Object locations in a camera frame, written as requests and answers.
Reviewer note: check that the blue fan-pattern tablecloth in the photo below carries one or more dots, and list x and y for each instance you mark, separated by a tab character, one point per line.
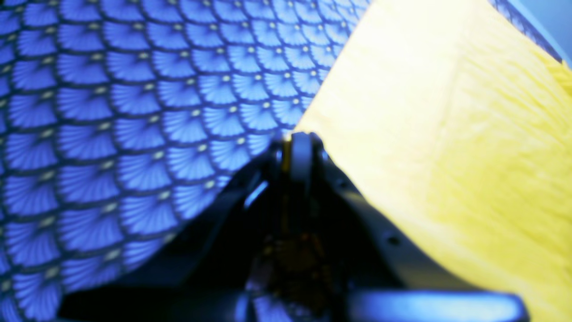
123	120

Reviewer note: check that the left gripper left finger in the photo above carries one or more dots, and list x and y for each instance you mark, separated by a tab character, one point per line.
176	262

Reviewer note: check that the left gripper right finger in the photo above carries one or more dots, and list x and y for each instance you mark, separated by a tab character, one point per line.
377	253

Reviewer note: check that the yellow T-shirt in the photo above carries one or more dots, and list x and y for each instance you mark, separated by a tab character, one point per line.
458	128

